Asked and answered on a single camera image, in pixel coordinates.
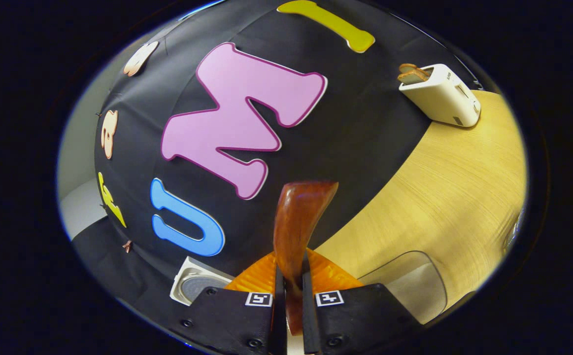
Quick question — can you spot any brown wooden spoon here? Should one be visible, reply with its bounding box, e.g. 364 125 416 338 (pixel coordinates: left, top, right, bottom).
273 180 339 336

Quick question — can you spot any white rice cooker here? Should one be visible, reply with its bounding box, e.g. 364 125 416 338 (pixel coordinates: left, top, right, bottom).
169 256 235 306

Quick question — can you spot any clear glass bowl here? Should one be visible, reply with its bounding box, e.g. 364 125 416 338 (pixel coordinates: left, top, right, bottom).
358 250 448 325

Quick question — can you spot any white toaster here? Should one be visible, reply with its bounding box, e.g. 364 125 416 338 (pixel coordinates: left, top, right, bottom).
398 63 481 128

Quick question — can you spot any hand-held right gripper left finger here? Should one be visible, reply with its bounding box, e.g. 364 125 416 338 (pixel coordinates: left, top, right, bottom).
170 250 287 355

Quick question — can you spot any black backdrop cloth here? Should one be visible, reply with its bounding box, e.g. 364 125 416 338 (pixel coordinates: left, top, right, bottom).
72 0 494 336

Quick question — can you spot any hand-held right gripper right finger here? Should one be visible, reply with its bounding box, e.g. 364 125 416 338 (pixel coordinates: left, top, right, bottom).
302 248 422 355

